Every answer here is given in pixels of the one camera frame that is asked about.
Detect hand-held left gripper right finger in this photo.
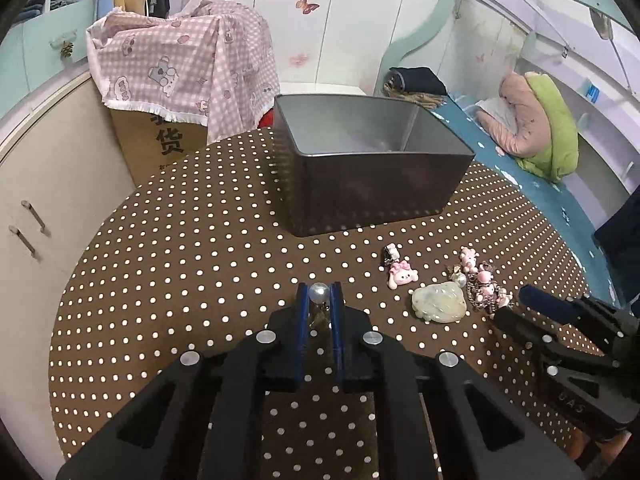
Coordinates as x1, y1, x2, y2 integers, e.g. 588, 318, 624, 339
330, 282, 586, 480

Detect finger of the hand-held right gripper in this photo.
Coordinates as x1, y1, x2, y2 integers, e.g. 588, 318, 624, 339
518, 284, 640, 354
492, 305, 608, 357

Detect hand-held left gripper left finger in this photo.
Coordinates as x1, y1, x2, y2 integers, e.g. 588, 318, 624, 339
55, 282, 308, 480

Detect beaded charm bracelet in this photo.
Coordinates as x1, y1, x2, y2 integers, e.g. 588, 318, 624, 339
467, 261, 516, 316

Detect grey metal tin box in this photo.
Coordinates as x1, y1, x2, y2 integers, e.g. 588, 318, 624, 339
272, 94, 475, 237

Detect pink bunny charm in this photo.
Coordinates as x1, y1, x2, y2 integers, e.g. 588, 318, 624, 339
387, 260, 420, 290

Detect dark blue garment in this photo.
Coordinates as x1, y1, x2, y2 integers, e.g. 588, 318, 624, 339
594, 195, 640, 308

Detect blue printed bed sheet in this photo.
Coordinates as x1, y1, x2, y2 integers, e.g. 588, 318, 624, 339
385, 87, 626, 311

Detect green blanket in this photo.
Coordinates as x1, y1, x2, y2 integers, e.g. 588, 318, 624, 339
517, 72, 581, 183

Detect white cloth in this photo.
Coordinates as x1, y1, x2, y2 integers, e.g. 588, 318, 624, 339
475, 100, 516, 128

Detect pink pillow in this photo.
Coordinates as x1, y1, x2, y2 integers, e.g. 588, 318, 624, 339
475, 71, 551, 157

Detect cardboard box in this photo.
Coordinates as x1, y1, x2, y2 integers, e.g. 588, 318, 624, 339
111, 105, 208, 188

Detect folded tan cloth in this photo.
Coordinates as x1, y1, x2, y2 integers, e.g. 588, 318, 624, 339
384, 82, 446, 110

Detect folded dark clothes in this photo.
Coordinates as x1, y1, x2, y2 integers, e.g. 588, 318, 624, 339
387, 66, 448, 97

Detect cream cabinet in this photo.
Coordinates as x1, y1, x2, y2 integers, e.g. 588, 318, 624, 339
0, 67, 138, 456

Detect pink checked cloth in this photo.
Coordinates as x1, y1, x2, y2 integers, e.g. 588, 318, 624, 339
86, 0, 281, 145

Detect white wardrobe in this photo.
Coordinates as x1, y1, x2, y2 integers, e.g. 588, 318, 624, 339
167, 0, 446, 98

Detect mint drawer unit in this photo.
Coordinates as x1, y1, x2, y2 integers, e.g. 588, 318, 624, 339
0, 0, 101, 116

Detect metal cabinet handle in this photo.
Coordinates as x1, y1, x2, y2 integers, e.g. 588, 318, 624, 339
9, 226, 37, 259
22, 201, 46, 235

